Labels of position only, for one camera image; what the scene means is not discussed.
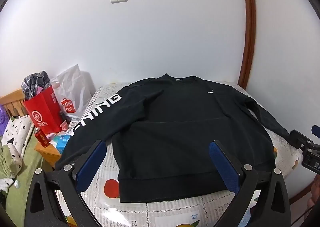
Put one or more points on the red paper shopping bag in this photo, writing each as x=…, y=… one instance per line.
x=44, y=111

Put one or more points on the green bed sheet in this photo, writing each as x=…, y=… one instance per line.
x=17, y=197

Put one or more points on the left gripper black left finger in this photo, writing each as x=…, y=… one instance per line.
x=43, y=208

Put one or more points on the fruit print tablecloth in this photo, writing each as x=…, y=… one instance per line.
x=103, y=196

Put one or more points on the white black-dotted pillow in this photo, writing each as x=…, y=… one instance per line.
x=13, y=144

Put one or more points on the brown wooden door frame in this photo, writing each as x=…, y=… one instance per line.
x=250, y=35

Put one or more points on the grey plaid cloth in bag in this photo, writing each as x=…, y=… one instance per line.
x=34, y=84

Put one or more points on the white Miniso plastic bag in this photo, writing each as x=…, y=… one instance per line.
x=73, y=89

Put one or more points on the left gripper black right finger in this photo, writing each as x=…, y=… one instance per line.
x=272, y=207

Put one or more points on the red drink can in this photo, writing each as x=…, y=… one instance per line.
x=41, y=137

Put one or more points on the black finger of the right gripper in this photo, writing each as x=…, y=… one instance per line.
x=316, y=131

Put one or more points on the purple plush toy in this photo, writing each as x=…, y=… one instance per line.
x=4, y=119

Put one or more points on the pink small cup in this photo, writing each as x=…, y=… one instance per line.
x=64, y=125

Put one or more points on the wooden bed headboard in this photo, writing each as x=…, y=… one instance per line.
x=14, y=103

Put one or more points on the black Li-Ning sweatshirt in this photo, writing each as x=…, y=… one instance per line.
x=161, y=129

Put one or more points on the blue tissue box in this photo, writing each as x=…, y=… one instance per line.
x=60, y=142

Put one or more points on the wooden bedside table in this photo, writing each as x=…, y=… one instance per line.
x=49, y=153

